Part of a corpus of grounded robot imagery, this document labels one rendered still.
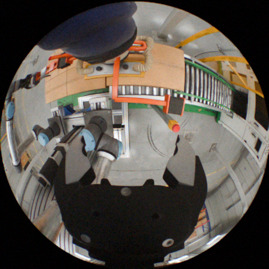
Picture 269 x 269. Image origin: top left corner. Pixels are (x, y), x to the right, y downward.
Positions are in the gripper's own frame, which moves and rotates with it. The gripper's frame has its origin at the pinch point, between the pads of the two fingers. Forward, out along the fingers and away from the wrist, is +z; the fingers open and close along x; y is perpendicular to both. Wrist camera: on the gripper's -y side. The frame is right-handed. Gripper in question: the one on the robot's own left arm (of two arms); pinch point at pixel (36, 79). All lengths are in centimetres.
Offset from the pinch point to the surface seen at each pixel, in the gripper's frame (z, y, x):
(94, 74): 11, 50, -12
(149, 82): 30, 83, -15
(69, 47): -23, 58, -8
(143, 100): -1, 76, -25
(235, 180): -23, 337, -142
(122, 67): 8, 66, -9
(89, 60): -13, 59, -10
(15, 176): -139, -897, -413
